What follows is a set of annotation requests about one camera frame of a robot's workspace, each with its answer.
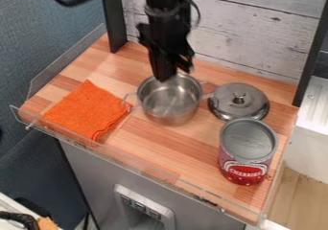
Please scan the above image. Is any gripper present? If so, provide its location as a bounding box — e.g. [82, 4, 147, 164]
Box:
[134, 10, 198, 82]

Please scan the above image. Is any silver pot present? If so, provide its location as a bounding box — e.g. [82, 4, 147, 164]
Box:
[123, 72, 215, 127]

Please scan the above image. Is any silver pot lid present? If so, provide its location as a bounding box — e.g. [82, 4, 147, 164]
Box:
[206, 81, 272, 123]

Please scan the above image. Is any orange cloth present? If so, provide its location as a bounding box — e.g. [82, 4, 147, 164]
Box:
[40, 79, 133, 144]

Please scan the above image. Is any red can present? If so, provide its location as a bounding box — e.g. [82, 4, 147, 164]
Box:
[218, 117, 280, 187]

